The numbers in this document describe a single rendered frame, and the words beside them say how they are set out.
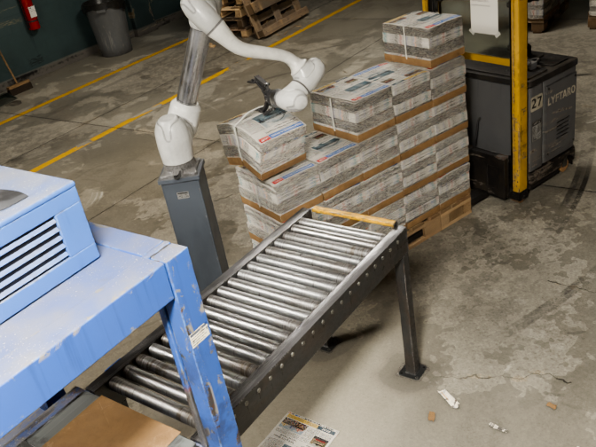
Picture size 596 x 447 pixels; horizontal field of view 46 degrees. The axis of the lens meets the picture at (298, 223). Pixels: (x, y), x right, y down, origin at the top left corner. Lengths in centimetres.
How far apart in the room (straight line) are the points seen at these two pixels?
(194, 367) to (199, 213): 177
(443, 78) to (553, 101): 95
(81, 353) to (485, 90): 376
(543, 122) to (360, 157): 146
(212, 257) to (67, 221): 202
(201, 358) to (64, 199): 51
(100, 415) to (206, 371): 72
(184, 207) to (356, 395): 122
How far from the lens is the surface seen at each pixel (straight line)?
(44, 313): 156
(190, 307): 167
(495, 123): 485
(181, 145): 334
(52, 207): 158
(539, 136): 481
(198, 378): 178
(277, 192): 352
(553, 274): 411
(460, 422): 324
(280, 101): 326
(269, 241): 306
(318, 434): 324
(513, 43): 437
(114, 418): 240
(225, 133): 364
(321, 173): 368
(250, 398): 233
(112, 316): 152
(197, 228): 350
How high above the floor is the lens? 233
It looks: 29 degrees down
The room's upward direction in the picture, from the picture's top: 10 degrees counter-clockwise
